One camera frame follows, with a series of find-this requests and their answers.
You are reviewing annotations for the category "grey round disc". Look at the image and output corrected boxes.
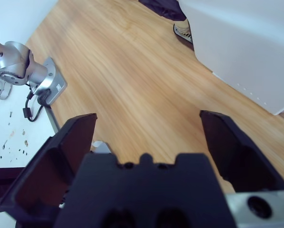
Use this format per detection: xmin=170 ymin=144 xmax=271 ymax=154
xmin=0 ymin=79 xmax=14 ymax=101

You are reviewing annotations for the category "black base cable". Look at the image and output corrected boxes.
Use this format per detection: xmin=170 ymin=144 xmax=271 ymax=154
xmin=22 ymin=89 xmax=52 ymax=123

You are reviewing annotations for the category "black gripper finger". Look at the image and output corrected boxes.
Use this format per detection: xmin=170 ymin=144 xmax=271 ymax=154
xmin=199 ymin=110 xmax=284 ymax=193
xmin=138 ymin=0 xmax=187 ymax=21
xmin=0 ymin=113 xmax=98 ymax=225

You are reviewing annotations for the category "white capsule coffee machine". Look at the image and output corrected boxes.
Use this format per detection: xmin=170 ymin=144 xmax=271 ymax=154
xmin=172 ymin=0 xmax=284 ymax=116

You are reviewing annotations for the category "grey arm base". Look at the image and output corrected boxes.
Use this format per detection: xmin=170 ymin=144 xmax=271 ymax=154
xmin=29 ymin=56 xmax=69 ymax=105

